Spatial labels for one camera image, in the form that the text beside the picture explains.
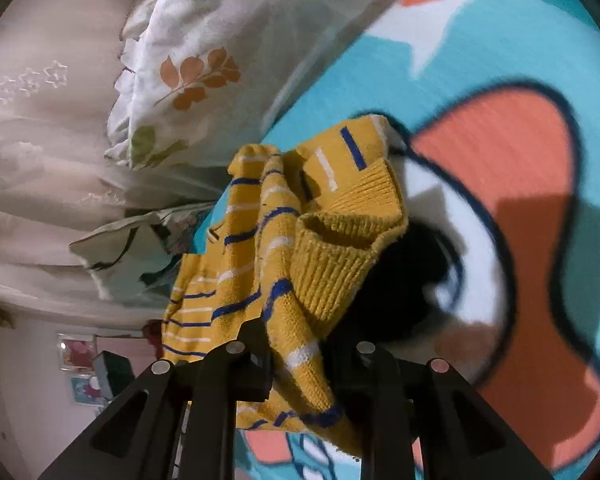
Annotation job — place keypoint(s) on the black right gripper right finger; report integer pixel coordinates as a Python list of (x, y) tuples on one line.
[(422, 420)]

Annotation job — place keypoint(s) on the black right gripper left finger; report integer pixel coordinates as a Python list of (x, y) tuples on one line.
[(176, 421)]

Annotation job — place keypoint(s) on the mustard striped knit sweater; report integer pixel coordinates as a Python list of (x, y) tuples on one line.
[(301, 231)]

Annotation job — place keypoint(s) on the pink wardrobe cabinet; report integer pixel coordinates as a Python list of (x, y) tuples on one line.
[(130, 347)]

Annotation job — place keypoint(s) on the red cloth item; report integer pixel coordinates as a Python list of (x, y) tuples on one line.
[(152, 332)]

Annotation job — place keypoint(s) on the small cream black-trimmed pillow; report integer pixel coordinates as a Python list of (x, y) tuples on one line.
[(134, 261)]

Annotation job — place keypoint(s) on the white leaf-print pillow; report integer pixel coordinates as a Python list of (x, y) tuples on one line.
[(201, 78)]

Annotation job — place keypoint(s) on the beige embroidered curtain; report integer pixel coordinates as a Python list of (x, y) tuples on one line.
[(59, 61)]

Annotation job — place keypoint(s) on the colourful wall poster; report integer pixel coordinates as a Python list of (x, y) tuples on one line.
[(76, 355)]

